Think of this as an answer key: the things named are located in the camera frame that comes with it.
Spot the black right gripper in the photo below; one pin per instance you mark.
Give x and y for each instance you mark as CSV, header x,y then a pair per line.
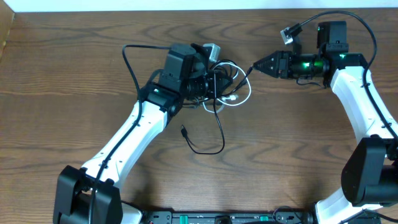
x,y
279,57

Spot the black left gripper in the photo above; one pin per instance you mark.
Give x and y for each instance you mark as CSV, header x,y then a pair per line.
x,y
215,78

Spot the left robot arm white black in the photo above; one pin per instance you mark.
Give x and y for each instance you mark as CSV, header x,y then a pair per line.
x,y
92,193

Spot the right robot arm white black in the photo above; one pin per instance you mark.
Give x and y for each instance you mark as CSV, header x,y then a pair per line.
x,y
369,178

